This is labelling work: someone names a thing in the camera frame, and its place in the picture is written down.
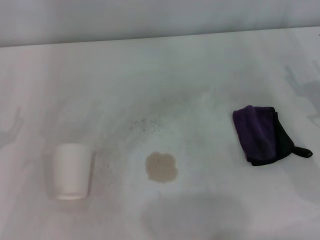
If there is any purple and black rag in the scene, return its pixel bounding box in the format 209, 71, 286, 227
232, 104, 314, 167

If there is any white paper cup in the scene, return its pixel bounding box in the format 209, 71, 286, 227
51, 142, 93, 201

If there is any brown water stain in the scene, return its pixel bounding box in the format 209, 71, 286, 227
145, 151, 179, 184

